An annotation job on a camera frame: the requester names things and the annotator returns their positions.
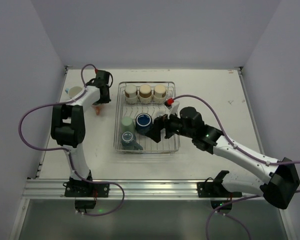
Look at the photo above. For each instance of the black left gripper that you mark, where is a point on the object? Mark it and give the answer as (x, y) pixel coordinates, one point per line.
(105, 97)

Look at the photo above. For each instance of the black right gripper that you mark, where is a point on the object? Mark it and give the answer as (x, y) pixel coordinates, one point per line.
(167, 127)

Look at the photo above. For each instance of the dark blue patterned mug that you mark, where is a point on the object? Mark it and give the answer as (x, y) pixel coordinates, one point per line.
(143, 123)

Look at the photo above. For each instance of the salmon pink mug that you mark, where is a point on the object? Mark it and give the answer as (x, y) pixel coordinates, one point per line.
(98, 107)

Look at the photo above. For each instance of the light green cup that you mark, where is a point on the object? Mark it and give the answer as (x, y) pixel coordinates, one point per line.
(127, 125)

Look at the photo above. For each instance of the grey teal mug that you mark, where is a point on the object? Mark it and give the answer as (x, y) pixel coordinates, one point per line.
(129, 142)

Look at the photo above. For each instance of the light blue mug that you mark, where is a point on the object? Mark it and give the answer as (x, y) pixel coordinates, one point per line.
(73, 91)

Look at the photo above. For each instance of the cream brown cup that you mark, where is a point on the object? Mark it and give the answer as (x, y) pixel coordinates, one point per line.
(159, 94)

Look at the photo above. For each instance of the white grey mug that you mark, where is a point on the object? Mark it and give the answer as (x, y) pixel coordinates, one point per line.
(160, 115)

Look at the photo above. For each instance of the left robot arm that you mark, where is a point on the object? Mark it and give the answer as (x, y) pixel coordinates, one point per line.
(68, 122)

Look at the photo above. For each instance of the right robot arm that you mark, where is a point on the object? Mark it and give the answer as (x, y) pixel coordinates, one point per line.
(275, 180)

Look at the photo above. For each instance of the white brown cup left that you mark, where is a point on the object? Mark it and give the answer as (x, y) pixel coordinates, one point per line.
(131, 94)

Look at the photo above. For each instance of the tan brown cup middle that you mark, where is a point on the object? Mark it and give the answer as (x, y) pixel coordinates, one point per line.
(145, 94)

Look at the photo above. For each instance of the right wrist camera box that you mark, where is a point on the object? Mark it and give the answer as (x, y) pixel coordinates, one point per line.
(173, 106)

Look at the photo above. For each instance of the silver wire dish rack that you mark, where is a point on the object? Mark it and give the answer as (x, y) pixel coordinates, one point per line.
(125, 109)

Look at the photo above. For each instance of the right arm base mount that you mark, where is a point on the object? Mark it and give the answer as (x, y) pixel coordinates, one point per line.
(212, 188)

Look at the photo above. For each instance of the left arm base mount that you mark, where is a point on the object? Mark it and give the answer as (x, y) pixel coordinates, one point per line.
(82, 189)

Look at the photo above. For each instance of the aluminium mounting rail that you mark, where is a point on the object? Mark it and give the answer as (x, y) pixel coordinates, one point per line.
(53, 189)

